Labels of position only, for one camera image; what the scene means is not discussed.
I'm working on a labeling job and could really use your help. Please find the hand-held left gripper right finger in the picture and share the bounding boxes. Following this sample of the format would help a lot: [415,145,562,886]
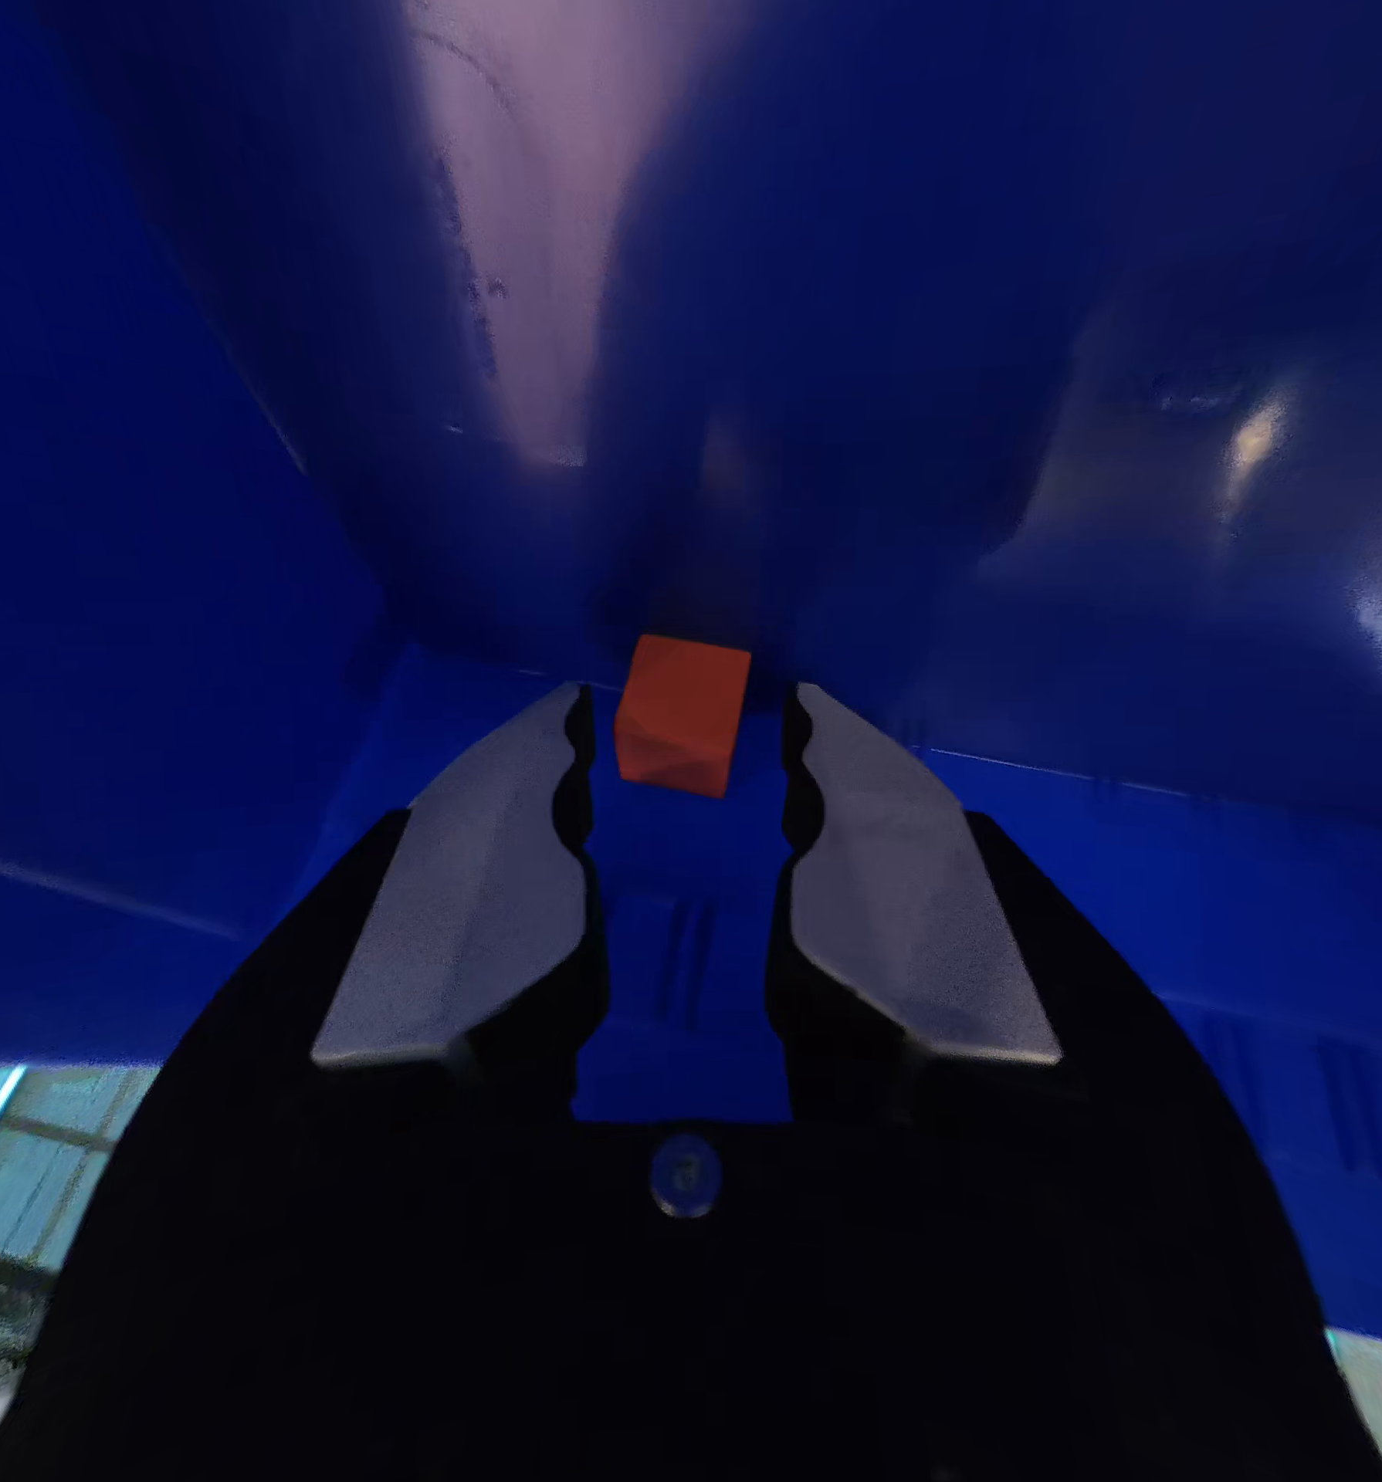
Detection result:
[765,683,1066,1068]

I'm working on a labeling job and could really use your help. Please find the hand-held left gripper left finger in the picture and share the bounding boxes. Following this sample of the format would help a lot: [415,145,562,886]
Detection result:
[313,683,612,1070]

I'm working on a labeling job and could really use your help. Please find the red wooden cube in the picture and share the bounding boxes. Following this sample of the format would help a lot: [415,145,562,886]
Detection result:
[615,632,755,800]

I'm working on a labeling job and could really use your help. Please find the blue plastic bin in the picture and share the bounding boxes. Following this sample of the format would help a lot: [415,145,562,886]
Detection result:
[0,0,1382,1351]

